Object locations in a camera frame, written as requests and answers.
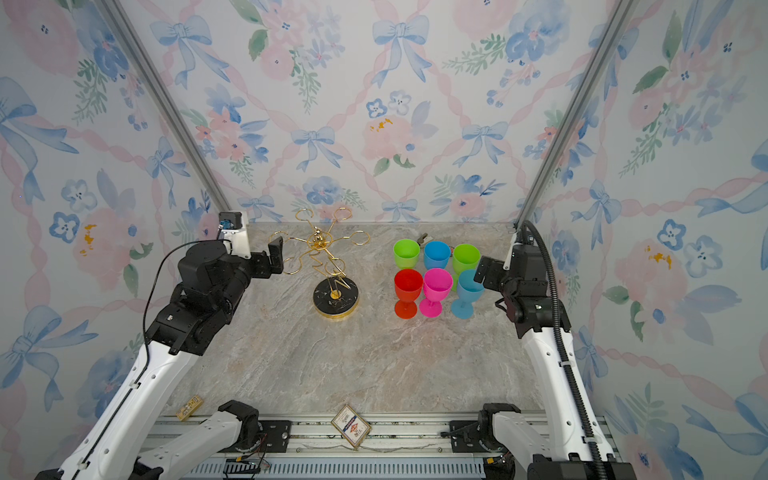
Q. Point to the red wine glass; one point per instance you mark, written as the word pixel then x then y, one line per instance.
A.
pixel 408 285

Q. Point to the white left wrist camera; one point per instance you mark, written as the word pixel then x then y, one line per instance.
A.
pixel 233 232

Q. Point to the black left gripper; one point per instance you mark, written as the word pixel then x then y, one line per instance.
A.
pixel 276 260

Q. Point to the blue wine glass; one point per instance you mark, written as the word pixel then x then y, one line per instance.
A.
pixel 436 255

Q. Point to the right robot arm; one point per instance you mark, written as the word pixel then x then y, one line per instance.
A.
pixel 576 446

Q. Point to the diamond label card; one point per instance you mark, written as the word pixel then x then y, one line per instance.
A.
pixel 351 426

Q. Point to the teal wine glass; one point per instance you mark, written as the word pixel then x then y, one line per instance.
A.
pixel 469 291

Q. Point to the small yellow block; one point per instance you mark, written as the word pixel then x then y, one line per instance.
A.
pixel 189 408

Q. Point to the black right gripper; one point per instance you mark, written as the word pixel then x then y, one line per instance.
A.
pixel 496 268

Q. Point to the pink wine glass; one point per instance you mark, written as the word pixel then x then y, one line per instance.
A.
pixel 437 284

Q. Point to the gold wine glass rack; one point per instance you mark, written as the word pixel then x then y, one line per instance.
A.
pixel 336 296

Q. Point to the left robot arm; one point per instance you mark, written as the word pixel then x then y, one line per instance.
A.
pixel 214 277

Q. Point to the green wine glass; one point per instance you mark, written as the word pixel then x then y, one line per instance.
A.
pixel 406 253
pixel 464 257

